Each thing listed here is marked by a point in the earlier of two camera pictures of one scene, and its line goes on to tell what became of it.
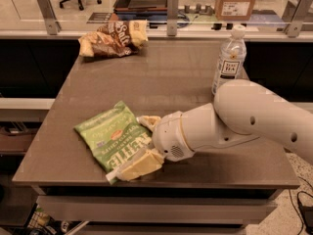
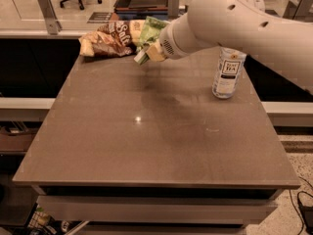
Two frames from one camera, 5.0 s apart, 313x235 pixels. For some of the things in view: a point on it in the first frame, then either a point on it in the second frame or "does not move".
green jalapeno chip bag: (113, 136) → (151, 36)
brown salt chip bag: (114, 38) does not move
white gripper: (167, 136) → (167, 40)
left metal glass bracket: (53, 25) does not move
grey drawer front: (154, 210) does not move
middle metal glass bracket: (172, 13) does not move
